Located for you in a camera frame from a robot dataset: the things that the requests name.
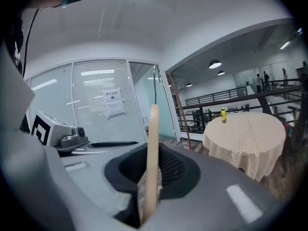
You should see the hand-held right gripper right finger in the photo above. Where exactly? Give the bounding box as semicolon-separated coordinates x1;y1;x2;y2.
144;142;282;231

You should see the glass door with metal frame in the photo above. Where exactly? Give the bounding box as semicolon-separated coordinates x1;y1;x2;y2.
128;61;180;141

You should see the black headset cable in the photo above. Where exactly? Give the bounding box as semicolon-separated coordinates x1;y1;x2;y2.
22;8;40;78

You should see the white paper sign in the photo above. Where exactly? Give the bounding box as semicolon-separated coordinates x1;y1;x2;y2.
102;88;126;118

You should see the black metal railing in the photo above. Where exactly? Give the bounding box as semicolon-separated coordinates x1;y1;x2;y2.
177;77;308;134

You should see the round table with checked cloth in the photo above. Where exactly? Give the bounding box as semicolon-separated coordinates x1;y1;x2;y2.
202;111;287;182

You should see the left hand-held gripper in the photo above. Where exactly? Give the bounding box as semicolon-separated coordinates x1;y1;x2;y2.
30;110;140;154

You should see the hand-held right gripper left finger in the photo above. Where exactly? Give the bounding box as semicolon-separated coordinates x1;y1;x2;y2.
45;142;149;231

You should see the person's black top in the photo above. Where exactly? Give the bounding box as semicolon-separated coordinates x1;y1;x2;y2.
4;18;25;74

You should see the beige wooden hanger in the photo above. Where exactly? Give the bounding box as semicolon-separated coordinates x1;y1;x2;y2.
141;64;162;225

